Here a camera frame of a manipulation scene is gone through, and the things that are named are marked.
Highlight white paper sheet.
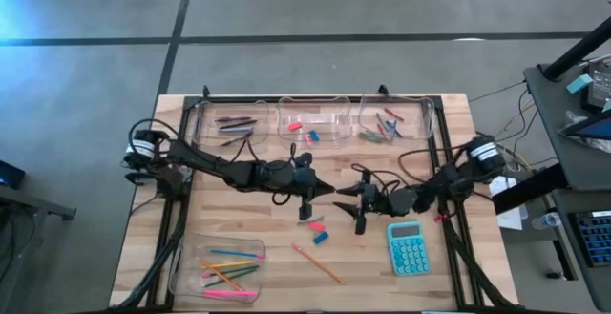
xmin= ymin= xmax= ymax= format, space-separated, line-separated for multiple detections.
xmin=489 ymin=176 xmax=530 ymax=232

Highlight black box blue light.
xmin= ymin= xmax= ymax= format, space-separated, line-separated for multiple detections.
xmin=0 ymin=159 xmax=26 ymax=190

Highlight green pencil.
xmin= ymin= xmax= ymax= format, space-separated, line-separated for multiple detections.
xmin=200 ymin=264 xmax=262 ymax=280
xmin=203 ymin=268 xmax=260 ymax=289

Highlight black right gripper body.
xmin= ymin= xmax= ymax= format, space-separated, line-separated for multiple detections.
xmin=355 ymin=170 xmax=419 ymax=235

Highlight small teal box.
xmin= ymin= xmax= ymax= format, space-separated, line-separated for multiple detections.
xmin=565 ymin=73 xmax=595 ymax=95

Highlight dark grey side desk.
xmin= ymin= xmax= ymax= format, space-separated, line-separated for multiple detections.
xmin=522 ymin=60 xmax=611 ymax=313

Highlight slim black pen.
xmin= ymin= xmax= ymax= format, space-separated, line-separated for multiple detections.
xmin=220 ymin=132 xmax=254 ymax=149

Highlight black monitor pole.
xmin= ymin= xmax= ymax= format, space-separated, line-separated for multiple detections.
xmin=542 ymin=17 xmax=611 ymax=82

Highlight yellow pencil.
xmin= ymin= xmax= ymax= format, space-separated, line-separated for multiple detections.
xmin=213 ymin=260 xmax=256 ymax=270

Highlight flat black device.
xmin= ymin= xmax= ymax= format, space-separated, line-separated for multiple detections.
xmin=586 ymin=60 xmax=611 ymax=113

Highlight dark grey bench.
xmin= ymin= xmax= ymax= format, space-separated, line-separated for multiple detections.
xmin=0 ymin=184 xmax=77 ymax=313

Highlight clear water bottle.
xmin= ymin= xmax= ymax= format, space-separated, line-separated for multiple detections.
xmin=530 ymin=212 xmax=563 ymax=232

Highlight clear plastic bin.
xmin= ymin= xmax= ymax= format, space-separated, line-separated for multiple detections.
xmin=357 ymin=88 xmax=436 ymax=144
xmin=193 ymin=99 xmax=271 ymax=156
xmin=168 ymin=232 xmax=267 ymax=304
xmin=275 ymin=95 xmax=355 ymax=151

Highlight teal calculator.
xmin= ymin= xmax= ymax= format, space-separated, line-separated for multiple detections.
xmin=387 ymin=220 xmax=432 ymax=278

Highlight crumpled clear plastic bag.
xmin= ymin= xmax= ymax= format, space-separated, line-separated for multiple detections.
xmin=564 ymin=109 xmax=591 ymax=126

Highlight thick black pen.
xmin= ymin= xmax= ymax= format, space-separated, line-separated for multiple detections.
xmin=219 ymin=119 xmax=259 ymax=131

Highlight monitor with blue screen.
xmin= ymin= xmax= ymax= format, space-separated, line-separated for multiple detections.
xmin=562 ymin=111 xmax=611 ymax=142

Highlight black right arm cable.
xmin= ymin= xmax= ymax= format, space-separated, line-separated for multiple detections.
xmin=350 ymin=145 xmax=478 ymax=197

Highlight black keyboard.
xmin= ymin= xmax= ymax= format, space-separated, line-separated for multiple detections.
xmin=567 ymin=210 xmax=611 ymax=268

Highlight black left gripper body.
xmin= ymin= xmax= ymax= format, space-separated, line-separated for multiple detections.
xmin=260 ymin=154 xmax=317 ymax=220

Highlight orange pencil pink eraser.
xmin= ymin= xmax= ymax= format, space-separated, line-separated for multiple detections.
xmin=291 ymin=243 xmax=346 ymax=285

